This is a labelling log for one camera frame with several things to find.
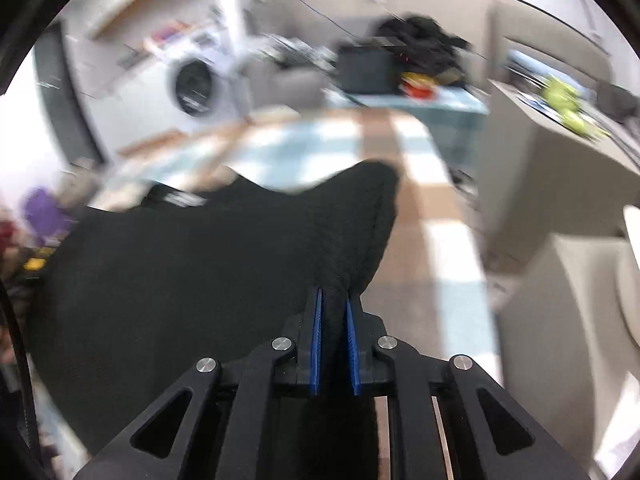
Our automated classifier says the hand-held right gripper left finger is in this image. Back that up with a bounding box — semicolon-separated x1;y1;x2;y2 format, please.
75;287;326;480

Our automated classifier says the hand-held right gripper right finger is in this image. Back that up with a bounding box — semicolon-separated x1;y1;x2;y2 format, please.
345;290;591;480

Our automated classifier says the black knit sweater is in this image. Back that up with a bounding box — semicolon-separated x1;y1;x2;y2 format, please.
25;160;401;480

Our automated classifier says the checked tablecloth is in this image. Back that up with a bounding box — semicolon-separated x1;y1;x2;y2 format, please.
90;107;501;480

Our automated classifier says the grey upholstered ottoman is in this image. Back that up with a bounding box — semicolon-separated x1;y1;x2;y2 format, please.
477;77;640;241
500;232;640;476

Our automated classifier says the grey sofa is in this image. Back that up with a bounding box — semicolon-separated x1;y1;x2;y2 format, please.
250;35;351;106

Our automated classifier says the red bowl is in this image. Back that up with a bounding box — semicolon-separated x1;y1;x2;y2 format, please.
402;74;438;98

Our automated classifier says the black microwave oven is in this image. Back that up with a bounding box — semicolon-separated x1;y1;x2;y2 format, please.
335;42;406;96

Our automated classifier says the white washing machine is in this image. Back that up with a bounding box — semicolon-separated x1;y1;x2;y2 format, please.
162;30;251;121

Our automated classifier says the purple suitcase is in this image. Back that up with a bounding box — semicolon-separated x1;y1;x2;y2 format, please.
22;187;71;233

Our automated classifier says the black jacket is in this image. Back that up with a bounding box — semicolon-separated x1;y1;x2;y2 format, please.
375;15;473;86

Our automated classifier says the yellow green cloth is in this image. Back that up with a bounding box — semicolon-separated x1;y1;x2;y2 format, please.
542;77;601;131

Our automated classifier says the dark refrigerator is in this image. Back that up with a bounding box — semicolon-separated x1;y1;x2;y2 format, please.
32;22;108;166

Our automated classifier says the black cable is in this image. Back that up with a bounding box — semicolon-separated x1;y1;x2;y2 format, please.
0;280;40;461

